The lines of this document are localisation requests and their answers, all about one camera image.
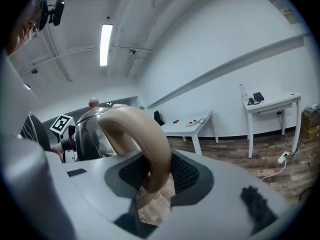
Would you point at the ceiling sensor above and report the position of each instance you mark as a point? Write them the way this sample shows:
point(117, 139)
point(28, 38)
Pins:
point(132, 51)
point(34, 71)

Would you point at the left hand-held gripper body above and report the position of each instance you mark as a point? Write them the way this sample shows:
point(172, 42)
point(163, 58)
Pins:
point(61, 124)

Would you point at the long ceiling light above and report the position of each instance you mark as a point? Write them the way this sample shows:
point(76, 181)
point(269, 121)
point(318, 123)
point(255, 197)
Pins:
point(106, 45)

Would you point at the white power strip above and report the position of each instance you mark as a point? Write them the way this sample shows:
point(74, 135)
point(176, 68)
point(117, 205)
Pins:
point(283, 157)

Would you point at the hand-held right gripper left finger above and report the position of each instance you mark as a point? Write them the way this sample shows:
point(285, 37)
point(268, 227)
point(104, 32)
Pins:
point(87, 189)

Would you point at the black head-mounted camera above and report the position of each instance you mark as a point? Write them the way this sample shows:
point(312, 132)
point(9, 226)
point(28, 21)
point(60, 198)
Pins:
point(58, 11)

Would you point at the person's head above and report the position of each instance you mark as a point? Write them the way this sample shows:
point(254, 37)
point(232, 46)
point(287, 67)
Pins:
point(22, 31)

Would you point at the wall poster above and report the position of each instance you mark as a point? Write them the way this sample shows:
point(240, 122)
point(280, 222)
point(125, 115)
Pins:
point(287, 11)

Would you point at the person's black printed T-shirt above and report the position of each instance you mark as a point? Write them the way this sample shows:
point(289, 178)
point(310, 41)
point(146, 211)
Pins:
point(37, 134)

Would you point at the person's left forearm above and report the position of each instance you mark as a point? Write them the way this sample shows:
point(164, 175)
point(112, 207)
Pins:
point(57, 150)

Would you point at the brown cardboard box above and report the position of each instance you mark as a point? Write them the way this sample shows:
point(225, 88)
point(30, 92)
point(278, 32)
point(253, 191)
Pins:
point(311, 126)

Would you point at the black desk phone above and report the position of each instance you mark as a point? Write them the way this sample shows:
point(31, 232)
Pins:
point(257, 97)

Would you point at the large white table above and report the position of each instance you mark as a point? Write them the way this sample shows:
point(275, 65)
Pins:
point(182, 130)

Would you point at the grey wall trunking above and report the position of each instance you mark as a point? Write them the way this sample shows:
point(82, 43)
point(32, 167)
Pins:
point(225, 64)

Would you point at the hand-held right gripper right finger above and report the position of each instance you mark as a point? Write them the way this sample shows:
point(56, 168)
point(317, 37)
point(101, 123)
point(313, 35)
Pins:
point(225, 209)

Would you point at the white side table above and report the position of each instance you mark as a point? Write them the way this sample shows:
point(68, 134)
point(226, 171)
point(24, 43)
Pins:
point(272, 102)

